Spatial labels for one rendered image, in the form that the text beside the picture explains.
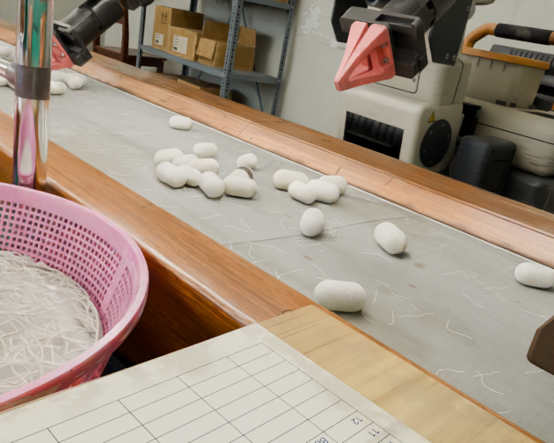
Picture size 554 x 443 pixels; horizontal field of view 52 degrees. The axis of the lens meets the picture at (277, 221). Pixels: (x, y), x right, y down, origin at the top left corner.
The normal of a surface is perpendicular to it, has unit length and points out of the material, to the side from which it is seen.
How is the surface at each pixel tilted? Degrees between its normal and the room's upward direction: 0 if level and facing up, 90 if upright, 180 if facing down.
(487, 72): 92
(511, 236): 45
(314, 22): 90
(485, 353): 0
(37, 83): 90
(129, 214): 0
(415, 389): 0
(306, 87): 90
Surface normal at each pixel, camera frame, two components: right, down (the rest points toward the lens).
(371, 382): 0.18, -0.93
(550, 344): -0.69, 0.12
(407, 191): -0.37, -0.57
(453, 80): 0.63, 0.37
